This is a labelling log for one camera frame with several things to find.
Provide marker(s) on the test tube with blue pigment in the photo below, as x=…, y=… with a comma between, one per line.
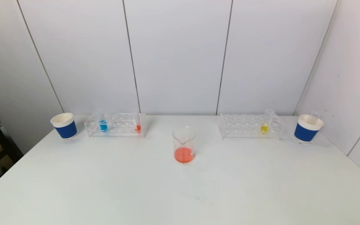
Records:
x=103, y=126

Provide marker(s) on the test tube with red pigment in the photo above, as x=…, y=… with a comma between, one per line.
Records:
x=138, y=127
x=315, y=115

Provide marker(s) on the clear glass beaker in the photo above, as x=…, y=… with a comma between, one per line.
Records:
x=183, y=154

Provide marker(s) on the clear acrylic test tube rack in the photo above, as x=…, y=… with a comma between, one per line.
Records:
x=245, y=126
x=120, y=125

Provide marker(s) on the test tube with yellow pigment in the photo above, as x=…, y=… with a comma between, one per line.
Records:
x=264, y=128

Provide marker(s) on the blue white paper cup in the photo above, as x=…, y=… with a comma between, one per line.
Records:
x=65, y=129
x=306, y=132

